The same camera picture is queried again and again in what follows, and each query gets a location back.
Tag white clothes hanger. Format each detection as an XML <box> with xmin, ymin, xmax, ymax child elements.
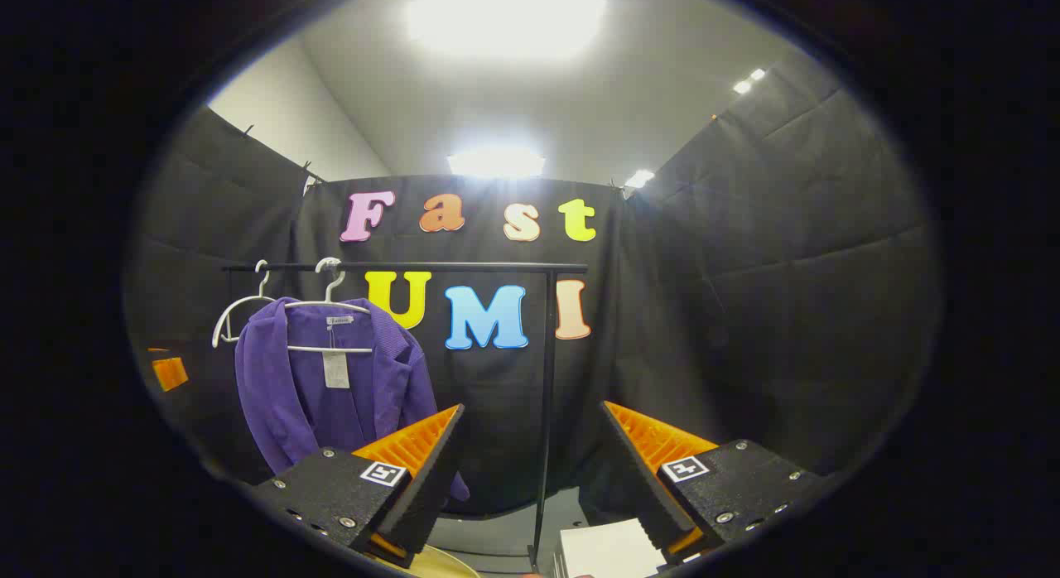
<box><xmin>211</xmin><ymin>259</ymin><xmax>282</xmax><ymax>349</ymax></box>
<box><xmin>284</xmin><ymin>257</ymin><xmax>375</xmax><ymax>355</ymax></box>

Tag purple ribbed jacket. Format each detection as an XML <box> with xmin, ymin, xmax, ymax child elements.
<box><xmin>234</xmin><ymin>296</ymin><xmax>471</xmax><ymax>503</ymax></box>

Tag beige laundry hamper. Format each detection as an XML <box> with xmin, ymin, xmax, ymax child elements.
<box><xmin>406</xmin><ymin>545</ymin><xmax>481</xmax><ymax>578</ymax></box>

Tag ceiling light panel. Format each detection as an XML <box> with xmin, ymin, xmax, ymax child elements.
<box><xmin>447</xmin><ymin>147</ymin><xmax>547</xmax><ymax>180</ymax></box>
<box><xmin>404</xmin><ymin>0</ymin><xmax>610</xmax><ymax>61</ymax></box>

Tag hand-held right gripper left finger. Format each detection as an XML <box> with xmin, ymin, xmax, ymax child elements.
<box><xmin>248</xmin><ymin>402</ymin><xmax>466</xmax><ymax>569</ymax></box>

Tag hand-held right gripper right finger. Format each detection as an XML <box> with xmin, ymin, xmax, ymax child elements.
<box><xmin>600</xmin><ymin>400</ymin><xmax>829</xmax><ymax>566</ymax></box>

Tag white box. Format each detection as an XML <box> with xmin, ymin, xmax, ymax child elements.
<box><xmin>555</xmin><ymin>518</ymin><xmax>667</xmax><ymax>578</ymax></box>

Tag black clothes rack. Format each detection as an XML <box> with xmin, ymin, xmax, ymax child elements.
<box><xmin>222</xmin><ymin>261</ymin><xmax>590</xmax><ymax>575</ymax></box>

